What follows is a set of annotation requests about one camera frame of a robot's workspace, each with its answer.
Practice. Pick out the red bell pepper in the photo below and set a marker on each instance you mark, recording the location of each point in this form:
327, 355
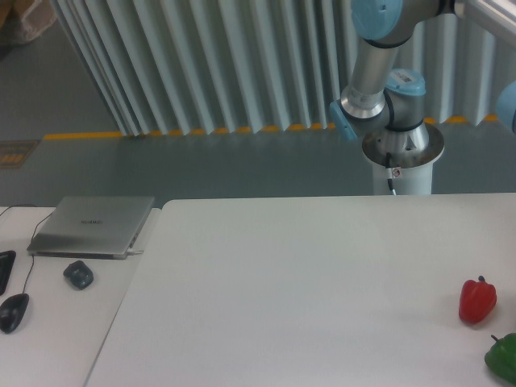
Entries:
477, 300

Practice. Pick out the black computer mouse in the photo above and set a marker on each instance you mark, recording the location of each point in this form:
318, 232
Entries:
12, 312

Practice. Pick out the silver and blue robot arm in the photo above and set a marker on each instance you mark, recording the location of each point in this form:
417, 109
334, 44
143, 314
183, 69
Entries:
370, 100

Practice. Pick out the white folding screen partition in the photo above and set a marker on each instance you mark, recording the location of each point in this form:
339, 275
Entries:
243, 66

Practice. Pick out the silver closed laptop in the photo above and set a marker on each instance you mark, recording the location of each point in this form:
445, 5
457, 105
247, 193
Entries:
100, 227

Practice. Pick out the dark earbuds case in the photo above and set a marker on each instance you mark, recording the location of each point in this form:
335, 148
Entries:
79, 275

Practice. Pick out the yellow floor sign sticker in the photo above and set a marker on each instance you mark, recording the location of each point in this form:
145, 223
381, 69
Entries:
14, 153

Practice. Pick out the black keyboard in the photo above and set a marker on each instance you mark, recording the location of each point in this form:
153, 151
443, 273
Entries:
7, 260

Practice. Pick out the green bell pepper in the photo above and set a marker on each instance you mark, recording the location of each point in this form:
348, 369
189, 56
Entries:
500, 358

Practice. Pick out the brown cardboard boxes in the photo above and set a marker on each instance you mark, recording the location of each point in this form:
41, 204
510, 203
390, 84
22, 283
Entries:
25, 21

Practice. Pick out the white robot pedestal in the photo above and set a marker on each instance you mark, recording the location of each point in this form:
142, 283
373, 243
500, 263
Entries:
402, 162

